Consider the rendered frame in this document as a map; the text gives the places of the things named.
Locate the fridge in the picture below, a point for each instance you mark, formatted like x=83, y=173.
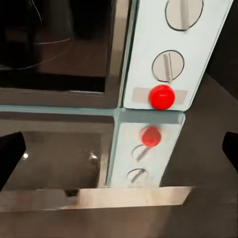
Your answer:
x=223, y=63

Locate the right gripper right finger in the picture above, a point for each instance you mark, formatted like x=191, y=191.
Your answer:
x=230, y=148

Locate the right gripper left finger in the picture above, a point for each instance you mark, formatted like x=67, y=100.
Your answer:
x=12, y=147

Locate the microwave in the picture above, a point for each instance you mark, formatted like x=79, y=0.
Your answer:
x=141, y=55

